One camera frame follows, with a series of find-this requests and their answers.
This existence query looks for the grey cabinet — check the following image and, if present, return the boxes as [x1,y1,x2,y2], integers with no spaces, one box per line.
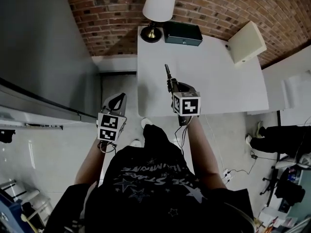
[0,0,102,124]

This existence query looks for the white floor cable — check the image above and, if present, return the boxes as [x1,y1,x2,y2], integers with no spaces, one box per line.
[203,114,228,173]

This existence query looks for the blue box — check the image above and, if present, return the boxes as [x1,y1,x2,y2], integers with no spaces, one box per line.
[0,192,26,233]

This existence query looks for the white shade table lamp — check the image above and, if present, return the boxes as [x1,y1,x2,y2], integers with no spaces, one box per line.
[140,0,177,43]

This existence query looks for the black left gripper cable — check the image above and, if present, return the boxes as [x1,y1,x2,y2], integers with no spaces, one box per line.
[98,139,118,155]

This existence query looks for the dark green drawer box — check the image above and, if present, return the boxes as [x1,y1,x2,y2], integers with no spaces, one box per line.
[164,20,203,47]

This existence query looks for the white power strip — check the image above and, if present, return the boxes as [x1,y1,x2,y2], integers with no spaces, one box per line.
[221,168,233,185]

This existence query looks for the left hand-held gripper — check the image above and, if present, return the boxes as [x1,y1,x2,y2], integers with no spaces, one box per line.
[97,92,128,143]

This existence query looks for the white table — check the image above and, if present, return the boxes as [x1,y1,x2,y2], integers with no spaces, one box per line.
[137,25,270,117]

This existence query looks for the person's left forearm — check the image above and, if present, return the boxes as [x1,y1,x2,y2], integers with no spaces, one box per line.
[73,139,118,187]

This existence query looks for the cream flat box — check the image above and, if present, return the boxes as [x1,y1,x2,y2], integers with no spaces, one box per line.
[227,20,267,65]

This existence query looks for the pile of boxes and papers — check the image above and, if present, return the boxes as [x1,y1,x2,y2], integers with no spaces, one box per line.
[254,202,311,233]

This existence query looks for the person's black star-print shirt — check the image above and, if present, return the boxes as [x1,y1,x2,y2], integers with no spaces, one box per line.
[45,143,256,233]

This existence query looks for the black office chair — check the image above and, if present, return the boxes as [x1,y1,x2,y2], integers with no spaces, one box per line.
[259,153,311,210]

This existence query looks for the person's black trousers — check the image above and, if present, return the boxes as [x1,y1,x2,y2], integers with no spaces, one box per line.
[142,123,182,155]

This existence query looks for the person's right forearm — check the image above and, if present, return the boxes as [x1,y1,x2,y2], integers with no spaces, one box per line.
[186,115,228,189]

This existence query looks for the white counter with rail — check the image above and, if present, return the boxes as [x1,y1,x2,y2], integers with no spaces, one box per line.
[0,105,82,132]

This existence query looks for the black adapter with cable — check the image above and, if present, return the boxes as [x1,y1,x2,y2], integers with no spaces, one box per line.
[240,149,277,176]

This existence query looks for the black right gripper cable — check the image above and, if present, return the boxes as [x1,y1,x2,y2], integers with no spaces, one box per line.
[174,116,193,156]

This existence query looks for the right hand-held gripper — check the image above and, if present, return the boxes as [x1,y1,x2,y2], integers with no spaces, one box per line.
[166,77,202,127]

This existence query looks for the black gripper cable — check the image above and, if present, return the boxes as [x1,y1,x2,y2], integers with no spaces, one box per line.
[174,116,193,156]
[98,139,118,155]

